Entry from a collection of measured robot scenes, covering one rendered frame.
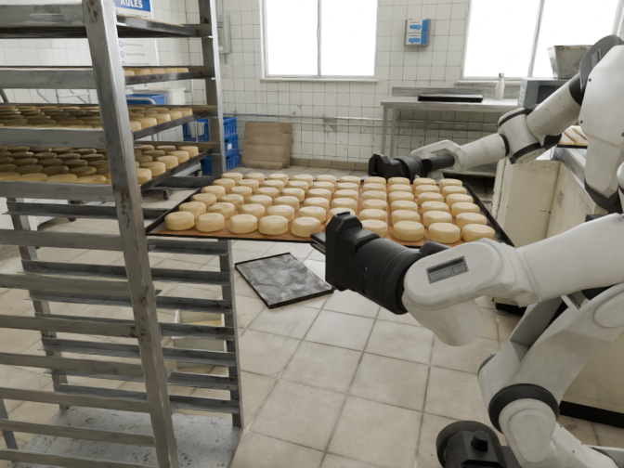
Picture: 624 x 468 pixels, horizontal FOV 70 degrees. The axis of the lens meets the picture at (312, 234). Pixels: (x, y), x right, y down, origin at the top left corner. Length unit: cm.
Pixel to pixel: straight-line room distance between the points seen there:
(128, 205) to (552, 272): 61
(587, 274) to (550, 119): 76
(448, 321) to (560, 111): 79
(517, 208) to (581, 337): 138
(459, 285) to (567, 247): 12
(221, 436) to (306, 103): 459
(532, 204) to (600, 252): 181
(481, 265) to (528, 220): 186
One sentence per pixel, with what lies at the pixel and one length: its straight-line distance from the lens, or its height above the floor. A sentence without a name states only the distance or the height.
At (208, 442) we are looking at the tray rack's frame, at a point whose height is 15.
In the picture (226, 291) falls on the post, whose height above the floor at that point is 64.
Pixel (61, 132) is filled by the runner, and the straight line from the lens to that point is 84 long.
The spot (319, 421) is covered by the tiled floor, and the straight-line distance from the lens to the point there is 182.
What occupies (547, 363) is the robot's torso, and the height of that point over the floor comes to 67.
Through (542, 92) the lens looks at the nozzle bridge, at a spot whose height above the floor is 112.
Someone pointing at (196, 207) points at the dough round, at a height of 100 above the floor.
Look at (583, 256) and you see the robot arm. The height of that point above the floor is 107.
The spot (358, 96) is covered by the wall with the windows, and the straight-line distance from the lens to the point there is 548.
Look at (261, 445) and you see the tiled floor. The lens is 175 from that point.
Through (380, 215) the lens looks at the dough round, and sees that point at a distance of 80.
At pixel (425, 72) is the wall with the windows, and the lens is 535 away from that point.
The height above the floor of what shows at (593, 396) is 13.
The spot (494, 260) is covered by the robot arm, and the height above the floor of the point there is 106.
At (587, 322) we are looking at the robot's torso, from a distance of 102.
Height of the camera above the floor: 126
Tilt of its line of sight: 21 degrees down
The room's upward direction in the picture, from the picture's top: straight up
